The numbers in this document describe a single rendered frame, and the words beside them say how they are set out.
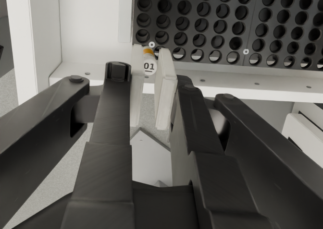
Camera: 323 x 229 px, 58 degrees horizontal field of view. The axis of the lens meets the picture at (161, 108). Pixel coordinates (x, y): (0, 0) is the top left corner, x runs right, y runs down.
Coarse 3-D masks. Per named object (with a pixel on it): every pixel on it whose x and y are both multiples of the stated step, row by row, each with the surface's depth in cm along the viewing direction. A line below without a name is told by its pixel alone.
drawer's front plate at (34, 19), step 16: (16, 0) 22; (32, 0) 23; (48, 0) 27; (16, 16) 23; (32, 16) 23; (48, 16) 28; (16, 32) 23; (32, 32) 24; (48, 32) 28; (16, 48) 24; (32, 48) 24; (48, 48) 28; (16, 64) 24; (32, 64) 25; (48, 64) 29; (16, 80) 25; (32, 80) 25; (48, 80) 29; (32, 96) 26
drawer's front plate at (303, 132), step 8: (288, 120) 41; (296, 120) 39; (304, 120) 39; (288, 128) 41; (296, 128) 39; (304, 128) 37; (312, 128) 37; (296, 136) 39; (304, 136) 37; (312, 136) 35; (320, 136) 35; (304, 144) 37; (312, 144) 35; (320, 144) 34; (304, 152) 37; (312, 152) 35; (320, 152) 34; (320, 160) 34
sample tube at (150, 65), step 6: (144, 48) 24; (150, 48) 24; (144, 54) 22; (150, 54) 22; (144, 60) 20; (150, 60) 20; (156, 60) 21; (144, 66) 21; (150, 66) 21; (156, 66) 21; (150, 72) 21
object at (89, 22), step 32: (64, 0) 31; (96, 0) 32; (64, 32) 33; (96, 32) 33; (64, 64) 33; (96, 64) 34; (192, 64) 35; (288, 64) 36; (256, 96) 31; (288, 96) 32; (320, 96) 32
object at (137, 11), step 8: (136, 0) 26; (152, 0) 26; (136, 8) 26; (152, 8) 26; (136, 16) 26; (152, 16) 26; (136, 24) 27; (152, 24) 27; (136, 32) 27; (152, 32) 27; (136, 40) 27
